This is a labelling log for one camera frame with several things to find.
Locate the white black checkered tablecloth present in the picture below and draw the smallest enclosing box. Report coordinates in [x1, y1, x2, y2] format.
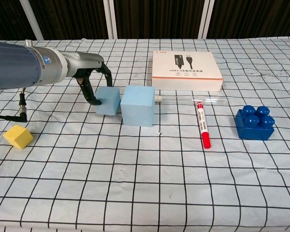
[0, 36, 290, 232]

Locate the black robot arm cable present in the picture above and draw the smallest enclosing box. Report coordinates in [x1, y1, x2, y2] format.
[0, 87, 29, 123]

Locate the red white marker pen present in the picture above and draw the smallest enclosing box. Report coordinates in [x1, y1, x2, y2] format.
[195, 101, 212, 150]

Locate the white metal frame post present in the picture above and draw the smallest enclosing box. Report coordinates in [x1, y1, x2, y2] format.
[197, 0, 215, 39]
[102, 0, 118, 39]
[21, 0, 44, 41]

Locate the large light blue foam cube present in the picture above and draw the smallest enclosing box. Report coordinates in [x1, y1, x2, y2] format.
[120, 85, 155, 128]

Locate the clear test tube white cap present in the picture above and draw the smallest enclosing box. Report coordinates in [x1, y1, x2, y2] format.
[154, 95, 230, 106]

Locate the medium light blue foam cube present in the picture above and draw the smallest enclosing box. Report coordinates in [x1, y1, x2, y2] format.
[94, 87, 121, 116]

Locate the blue toy building brick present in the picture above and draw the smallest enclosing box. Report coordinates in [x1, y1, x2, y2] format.
[233, 105, 275, 140]

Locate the small yellow foam cube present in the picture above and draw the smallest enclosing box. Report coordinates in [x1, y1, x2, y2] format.
[3, 125, 34, 150]

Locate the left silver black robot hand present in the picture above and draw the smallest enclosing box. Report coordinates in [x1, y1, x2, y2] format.
[62, 51, 113, 106]

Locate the white USB cable box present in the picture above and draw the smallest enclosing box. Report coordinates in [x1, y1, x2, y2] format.
[151, 51, 223, 92]

